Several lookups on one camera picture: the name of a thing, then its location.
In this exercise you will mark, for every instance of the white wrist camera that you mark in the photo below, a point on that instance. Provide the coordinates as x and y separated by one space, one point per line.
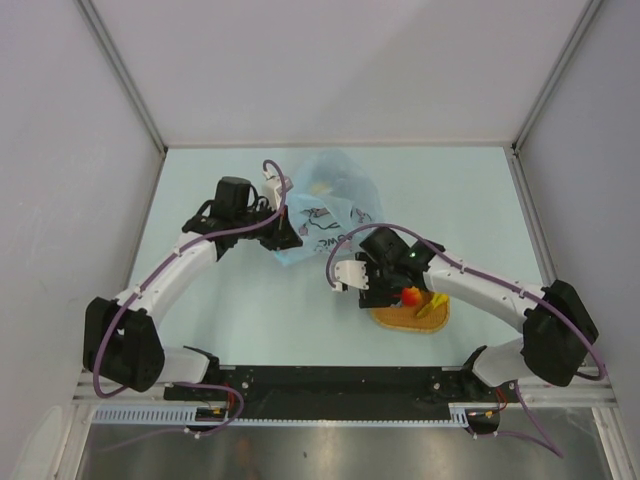
273 188
349 274

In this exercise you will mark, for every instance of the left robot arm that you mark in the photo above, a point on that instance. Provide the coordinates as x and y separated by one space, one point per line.
121 335

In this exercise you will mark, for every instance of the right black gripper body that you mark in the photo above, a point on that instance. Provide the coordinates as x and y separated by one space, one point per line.
380 283

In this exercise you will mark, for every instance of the aluminium frame rail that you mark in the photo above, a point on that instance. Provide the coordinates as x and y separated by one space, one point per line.
455 385

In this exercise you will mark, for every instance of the pink fake peach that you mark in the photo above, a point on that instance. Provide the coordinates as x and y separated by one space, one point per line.
411 297

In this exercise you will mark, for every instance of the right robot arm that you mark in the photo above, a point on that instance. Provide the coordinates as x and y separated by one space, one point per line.
555 330

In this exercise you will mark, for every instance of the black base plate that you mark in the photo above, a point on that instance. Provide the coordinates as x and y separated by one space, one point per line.
360 406

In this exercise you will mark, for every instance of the light blue plastic bag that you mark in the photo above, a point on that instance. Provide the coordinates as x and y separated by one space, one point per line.
331 196

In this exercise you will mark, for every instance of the woven bamboo tray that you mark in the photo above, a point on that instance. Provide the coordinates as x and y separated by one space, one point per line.
403 318

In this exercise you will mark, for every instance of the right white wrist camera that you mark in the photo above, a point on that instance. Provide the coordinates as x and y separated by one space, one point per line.
349 274

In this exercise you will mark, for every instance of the white slotted cable duct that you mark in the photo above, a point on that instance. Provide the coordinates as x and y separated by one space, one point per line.
204 417

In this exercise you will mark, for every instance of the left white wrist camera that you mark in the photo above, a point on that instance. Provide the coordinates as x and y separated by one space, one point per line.
273 188

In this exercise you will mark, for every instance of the yellow fake banana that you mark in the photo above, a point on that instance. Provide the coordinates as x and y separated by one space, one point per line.
435 302

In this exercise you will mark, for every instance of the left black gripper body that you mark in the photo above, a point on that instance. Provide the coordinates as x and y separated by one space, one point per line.
269 235

